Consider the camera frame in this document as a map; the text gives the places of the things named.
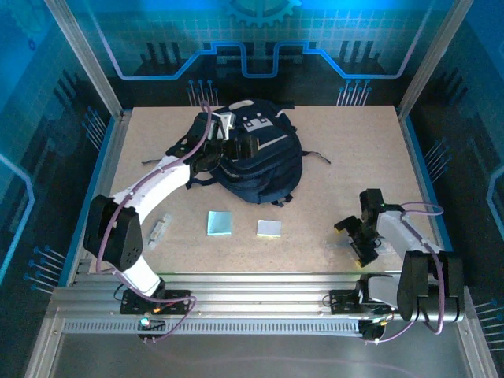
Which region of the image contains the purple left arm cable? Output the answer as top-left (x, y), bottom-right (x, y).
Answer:
top-left (96, 100), bottom-right (216, 346)

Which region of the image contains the aluminium frame post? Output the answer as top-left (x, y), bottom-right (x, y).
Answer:
top-left (397, 0), bottom-right (473, 119)
top-left (43, 0), bottom-right (124, 119)

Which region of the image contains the light blue sticky note pad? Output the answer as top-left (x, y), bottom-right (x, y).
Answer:
top-left (207, 210), bottom-right (233, 237)

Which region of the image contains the small clear plastic packet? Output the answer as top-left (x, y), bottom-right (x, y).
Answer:
top-left (148, 213), bottom-right (173, 249)

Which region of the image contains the navy blue backpack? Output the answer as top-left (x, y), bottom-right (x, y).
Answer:
top-left (141, 98), bottom-right (332, 206)

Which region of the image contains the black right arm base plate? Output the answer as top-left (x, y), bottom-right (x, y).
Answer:
top-left (329, 289), bottom-right (402, 315)

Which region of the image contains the clear plastic pen pouch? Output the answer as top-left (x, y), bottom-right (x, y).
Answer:
top-left (324, 235), bottom-right (398, 263)

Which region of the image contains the aluminium table side rail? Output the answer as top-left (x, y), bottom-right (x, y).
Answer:
top-left (65, 109), bottom-right (133, 287)
top-left (397, 106), bottom-right (465, 287)

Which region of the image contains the steel tray panel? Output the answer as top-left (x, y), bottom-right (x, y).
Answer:
top-left (23, 314), bottom-right (499, 378)

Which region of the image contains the small black controller board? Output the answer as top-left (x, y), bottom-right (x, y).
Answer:
top-left (360, 318), bottom-right (391, 342)
top-left (137, 317), bottom-right (167, 332)

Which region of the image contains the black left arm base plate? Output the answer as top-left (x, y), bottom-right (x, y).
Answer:
top-left (120, 290), bottom-right (193, 315)

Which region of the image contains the aluminium frame cross rail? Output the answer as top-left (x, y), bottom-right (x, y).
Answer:
top-left (46, 271), bottom-right (473, 321)

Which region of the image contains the slotted grey cable duct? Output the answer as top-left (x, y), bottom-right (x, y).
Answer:
top-left (62, 319), bottom-right (365, 336)

